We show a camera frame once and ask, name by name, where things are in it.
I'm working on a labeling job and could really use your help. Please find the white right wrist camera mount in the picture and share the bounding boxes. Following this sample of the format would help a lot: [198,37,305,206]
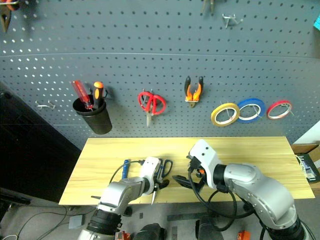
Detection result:
[188,139,221,190]

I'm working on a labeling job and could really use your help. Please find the red transparent screwdriver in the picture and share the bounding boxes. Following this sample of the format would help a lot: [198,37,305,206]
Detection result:
[71,80,95,111]

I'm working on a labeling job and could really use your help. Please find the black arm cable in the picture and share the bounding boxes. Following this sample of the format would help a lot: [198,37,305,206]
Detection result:
[188,172,256,232]
[107,159,145,187]

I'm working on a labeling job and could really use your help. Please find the dark rounded shape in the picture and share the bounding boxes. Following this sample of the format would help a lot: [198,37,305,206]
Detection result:
[131,223,168,240]

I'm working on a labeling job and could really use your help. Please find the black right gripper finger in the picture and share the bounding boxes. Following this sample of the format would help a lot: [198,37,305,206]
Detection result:
[171,174,195,189]

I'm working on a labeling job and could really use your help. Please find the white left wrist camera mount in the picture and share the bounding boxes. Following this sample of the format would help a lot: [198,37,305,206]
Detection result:
[139,156,161,195]

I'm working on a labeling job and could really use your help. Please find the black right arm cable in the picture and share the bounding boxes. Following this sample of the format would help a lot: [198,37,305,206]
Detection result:
[188,172,256,232]

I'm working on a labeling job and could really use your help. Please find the blue pen tool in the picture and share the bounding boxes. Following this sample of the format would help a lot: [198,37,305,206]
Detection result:
[121,159,131,180]

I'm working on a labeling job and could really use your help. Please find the orange black pliers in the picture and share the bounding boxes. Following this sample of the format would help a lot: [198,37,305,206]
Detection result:
[184,75,205,109]

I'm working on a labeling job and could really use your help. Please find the silver pegboard hook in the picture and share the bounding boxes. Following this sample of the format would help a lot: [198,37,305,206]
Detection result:
[221,13,244,29]
[35,100,56,110]

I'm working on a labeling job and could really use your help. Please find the cardboard box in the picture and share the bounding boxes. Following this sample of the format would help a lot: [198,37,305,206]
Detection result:
[290,143,320,197]

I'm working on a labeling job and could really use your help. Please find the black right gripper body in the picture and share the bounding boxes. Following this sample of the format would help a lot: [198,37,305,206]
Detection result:
[186,154,209,186]

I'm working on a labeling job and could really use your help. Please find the orange black screwdriver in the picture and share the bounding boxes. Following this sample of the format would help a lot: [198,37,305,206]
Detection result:
[92,81,105,110]

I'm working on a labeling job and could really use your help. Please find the blue tape roll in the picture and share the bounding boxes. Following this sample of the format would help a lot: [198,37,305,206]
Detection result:
[236,97,266,124]

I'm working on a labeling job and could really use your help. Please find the black printed box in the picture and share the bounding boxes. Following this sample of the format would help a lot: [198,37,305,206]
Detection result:
[296,152,320,185]

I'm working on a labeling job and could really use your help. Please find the blue handled scissors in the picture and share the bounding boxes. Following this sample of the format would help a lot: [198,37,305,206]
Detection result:
[150,159,174,206]

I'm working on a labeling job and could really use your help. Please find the red tape roll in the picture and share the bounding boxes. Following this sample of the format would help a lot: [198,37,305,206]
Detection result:
[266,100,293,120]

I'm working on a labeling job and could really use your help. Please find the black floor cable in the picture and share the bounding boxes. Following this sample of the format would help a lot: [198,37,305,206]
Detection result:
[0,204,97,240]

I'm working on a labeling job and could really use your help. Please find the grey pegboard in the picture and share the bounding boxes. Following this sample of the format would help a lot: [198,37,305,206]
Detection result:
[0,0,320,151]

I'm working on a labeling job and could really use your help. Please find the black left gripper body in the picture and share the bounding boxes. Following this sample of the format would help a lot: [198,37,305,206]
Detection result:
[154,162,163,187]

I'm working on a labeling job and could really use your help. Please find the black plastic cup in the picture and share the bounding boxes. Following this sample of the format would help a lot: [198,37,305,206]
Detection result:
[72,96,113,135]

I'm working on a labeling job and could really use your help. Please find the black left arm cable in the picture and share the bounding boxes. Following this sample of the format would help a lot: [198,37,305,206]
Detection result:
[107,159,145,187]

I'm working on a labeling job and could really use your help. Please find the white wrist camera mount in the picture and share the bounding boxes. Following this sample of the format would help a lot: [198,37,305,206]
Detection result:
[139,156,161,195]
[188,139,221,190]

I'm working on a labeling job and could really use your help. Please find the red handled scissors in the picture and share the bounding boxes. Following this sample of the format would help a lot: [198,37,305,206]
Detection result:
[137,89,167,127]

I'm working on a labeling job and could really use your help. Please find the yellow tape roll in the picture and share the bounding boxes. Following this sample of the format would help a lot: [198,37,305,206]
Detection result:
[210,102,241,127]

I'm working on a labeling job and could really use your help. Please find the orange handled pliers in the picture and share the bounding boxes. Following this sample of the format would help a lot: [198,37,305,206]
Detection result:
[0,0,21,34]

